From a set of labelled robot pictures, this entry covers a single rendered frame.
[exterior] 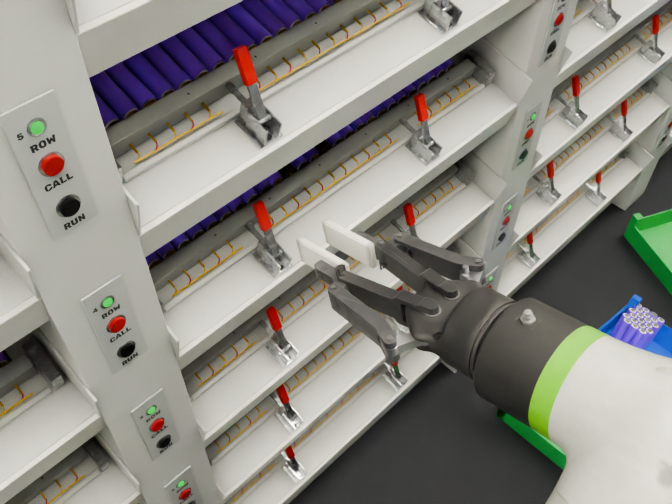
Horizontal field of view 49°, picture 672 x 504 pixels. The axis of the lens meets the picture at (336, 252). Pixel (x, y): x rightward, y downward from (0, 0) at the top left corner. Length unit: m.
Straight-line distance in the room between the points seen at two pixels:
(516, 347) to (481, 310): 0.05
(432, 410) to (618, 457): 1.11
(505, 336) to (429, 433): 1.04
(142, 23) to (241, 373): 0.58
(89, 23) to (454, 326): 0.35
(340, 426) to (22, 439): 0.75
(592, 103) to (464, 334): 0.92
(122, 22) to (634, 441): 0.44
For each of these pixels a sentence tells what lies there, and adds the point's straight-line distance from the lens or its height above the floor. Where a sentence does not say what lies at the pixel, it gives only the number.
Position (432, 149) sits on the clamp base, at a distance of 1.00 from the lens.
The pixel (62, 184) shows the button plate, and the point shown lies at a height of 1.05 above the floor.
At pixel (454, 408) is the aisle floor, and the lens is 1.64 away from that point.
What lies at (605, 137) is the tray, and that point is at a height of 0.36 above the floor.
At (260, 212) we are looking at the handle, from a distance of 0.82.
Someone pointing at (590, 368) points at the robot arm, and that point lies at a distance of 0.56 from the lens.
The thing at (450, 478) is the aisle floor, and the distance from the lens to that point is 1.57.
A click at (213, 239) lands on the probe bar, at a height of 0.80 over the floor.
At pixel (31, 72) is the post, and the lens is 0.53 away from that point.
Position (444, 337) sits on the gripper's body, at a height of 0.92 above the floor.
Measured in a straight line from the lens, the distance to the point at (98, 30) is 0.54.
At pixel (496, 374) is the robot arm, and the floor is 0.94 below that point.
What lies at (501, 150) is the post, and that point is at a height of 0.66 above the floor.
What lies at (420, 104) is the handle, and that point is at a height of 0.84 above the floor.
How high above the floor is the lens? 1.44
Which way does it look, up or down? 50 degrees down
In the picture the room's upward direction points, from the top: straight up
